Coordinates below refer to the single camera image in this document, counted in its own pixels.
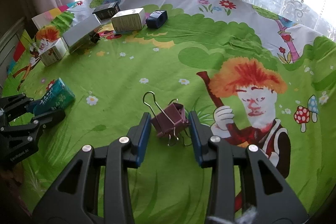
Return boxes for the teal green box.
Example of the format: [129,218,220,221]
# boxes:
[33,78,75,115]

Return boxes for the maroon binder clip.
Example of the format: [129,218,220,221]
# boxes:
[142,91,190,147]

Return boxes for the white drawer cabinet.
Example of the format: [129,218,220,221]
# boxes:
[0,17,26,93]

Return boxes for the small white cartoon box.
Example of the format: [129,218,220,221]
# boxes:
[39,38,67,67]

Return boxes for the large silver grey box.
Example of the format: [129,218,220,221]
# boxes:
[62,14,102,53]

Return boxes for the small black binder clip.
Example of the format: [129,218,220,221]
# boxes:
[89,32,100,44]

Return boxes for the green cartoon printed cloth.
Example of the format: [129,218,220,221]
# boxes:
[3,0,335,216]

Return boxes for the black rectangular box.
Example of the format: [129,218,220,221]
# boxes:
[92,2,120,20]

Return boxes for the white box with text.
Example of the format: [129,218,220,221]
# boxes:
[111,8,146,32]

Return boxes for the blue pencil sharpener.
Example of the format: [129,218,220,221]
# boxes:
[146,10,168,29]

